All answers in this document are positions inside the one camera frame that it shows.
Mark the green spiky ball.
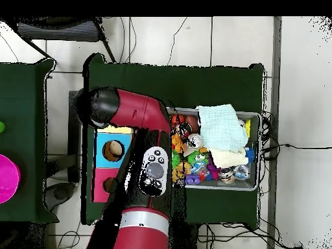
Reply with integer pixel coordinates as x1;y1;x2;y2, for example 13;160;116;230
171;150;183;167

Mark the mint green waffle cloth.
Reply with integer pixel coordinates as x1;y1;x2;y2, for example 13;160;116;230
195;103;249;153

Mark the cream waffle cloth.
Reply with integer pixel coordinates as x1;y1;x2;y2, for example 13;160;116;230
209;147;250;169

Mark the wooden box with three holes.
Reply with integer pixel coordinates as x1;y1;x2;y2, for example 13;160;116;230
91;125;135;204

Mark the orange plastic brick block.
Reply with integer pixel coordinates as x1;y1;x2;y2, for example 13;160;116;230
171;133;187;154

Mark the crushed black drink can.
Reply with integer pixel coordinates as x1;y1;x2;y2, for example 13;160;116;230
177;123;193;139

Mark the orange ball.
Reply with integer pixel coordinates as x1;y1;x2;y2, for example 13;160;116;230
171;113;185;127

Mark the brown football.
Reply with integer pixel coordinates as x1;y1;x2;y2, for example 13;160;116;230
185;114;200;135

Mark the green spiky toy with eyes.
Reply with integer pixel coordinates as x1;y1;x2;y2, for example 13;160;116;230
187;150;210;167

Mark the black upright panel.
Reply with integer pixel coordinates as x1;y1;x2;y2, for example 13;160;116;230
67;90;82;184

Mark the dark grey oval base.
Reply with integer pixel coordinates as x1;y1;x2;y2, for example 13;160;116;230
43;182;77;211

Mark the dark green side tablecloth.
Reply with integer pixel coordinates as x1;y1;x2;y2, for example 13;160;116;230
0;58;60;225

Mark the black mesh chair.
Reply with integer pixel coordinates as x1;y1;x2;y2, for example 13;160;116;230
5;16;117;64

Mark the pink round disc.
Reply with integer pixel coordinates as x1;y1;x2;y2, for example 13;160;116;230
0;154;21;204

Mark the shallow wire mesh bin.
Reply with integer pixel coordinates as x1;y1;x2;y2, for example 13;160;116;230
167;105;263;192

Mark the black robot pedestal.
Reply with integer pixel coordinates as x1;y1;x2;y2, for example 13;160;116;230
185;221;202;249

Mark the black power cable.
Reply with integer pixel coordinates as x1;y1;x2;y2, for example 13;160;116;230
261;143;332;161

